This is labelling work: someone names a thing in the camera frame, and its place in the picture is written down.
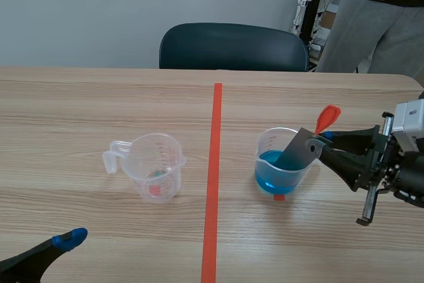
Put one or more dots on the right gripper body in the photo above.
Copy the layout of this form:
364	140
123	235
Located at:
381	170

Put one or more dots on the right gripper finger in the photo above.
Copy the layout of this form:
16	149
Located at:
354	136
351	167

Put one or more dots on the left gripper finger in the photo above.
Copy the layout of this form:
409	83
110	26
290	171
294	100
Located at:
39	251

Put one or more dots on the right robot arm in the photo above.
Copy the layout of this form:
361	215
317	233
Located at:
415	197

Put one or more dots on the clear beaker with blue liquid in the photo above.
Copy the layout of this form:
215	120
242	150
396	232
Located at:
276	163

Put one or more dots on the person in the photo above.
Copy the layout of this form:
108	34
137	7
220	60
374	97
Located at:
374	28

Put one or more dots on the empty clear plastic beaker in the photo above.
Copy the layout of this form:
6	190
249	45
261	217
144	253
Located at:
149	167

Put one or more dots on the dark blue chair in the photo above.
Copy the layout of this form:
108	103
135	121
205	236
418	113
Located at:
233	47

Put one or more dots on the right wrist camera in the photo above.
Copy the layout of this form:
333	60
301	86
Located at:
408	127

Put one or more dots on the black metal rail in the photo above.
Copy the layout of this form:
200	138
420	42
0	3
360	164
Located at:
309	4

